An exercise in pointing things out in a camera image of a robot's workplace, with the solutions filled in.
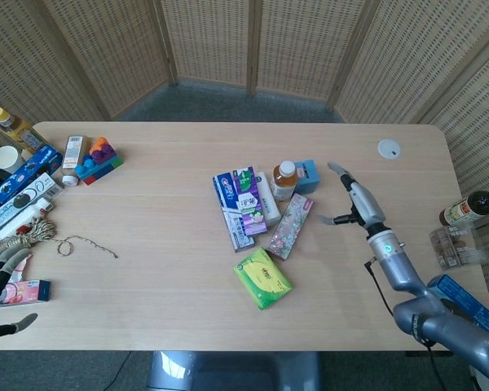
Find white paper cup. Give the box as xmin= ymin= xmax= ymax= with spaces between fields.
xmin=0 ymin=145 xmax=24 ymax=175

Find lying bottle with barcode label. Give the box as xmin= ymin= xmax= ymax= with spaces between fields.
xmin=60 ymin=135 xmax=90 ymax=187

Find white red tube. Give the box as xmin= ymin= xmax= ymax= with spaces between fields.
xmin=0 ymin=197 xmax=54 ymax=244

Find purple green toothpaste box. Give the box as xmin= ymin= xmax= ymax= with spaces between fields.
xmin=232 ymin=165 xmax=269 ymax=236

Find orange drink bottle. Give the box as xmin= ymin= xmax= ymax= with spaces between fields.
xmin=270 ymin=160 xmax=299 ymax=203

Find light blue box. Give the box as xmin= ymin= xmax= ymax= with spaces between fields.
xmin=293 ymin=159 xmax=321 ymax=195

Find black cable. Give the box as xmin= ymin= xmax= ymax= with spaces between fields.
xmin=363 ymin=253 xmax=449 ymax=391

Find clear plastic snack box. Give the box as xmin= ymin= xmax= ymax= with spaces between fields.
xmin=428 ymin=224 xmax=489 ymax=271

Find green tissue pack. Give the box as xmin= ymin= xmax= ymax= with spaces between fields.
xmin=233 ymin=246 xmax=293 ymax=311

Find blue Oreo box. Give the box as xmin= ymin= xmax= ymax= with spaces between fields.
xmin=0 ymin=143 xmax=64 ymax=204

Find yellow cap juice bottle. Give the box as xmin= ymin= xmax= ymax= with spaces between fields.
xmin=0 ymin=107 xmax=45 ymax=155

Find white Oreo box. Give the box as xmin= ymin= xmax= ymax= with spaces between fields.
xmin=0 ymin=172 xmax=65 ymax=234

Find white round cable grommet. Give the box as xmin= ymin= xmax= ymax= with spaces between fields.
xmin=377 ymin=138 xmax=403 ymax=161

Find pink snack box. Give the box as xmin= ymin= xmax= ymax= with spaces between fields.
xmin=0 ymin=256 xmax=52 ymax=305

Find blue white toothpaste box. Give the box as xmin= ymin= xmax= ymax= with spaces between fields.
xmin=212 ymin=171 xmax=256 ymax=252

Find dark bottle black cap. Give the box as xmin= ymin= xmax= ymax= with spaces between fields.
xmin=438 ymin=188 xmax=489 ymax=227

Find twine rope bundle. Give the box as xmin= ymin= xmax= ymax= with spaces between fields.
xmin=0 ymin=217 xmax=119 ymax=260

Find pink floral box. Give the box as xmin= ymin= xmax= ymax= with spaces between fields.
xmin=266 ymin=192 xmax=315 ymax=261

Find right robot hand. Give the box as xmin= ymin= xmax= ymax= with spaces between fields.
xmin=317 ymin=161 xmax=388 ymax=238

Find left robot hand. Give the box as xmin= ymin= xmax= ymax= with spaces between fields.
xmin=0 ymin=247 xmax=39 ymax=341

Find colourful toy building blocks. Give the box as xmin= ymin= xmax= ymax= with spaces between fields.
xmin=73 ymin=136 xmax=125 ymax=187

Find woven folding screen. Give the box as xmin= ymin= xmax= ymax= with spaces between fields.
xmin=0 ymin=0 xmax=489 ymax=282

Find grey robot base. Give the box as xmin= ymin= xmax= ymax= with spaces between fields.
xmin=145 ymin=350 xmax=323 ymax=391

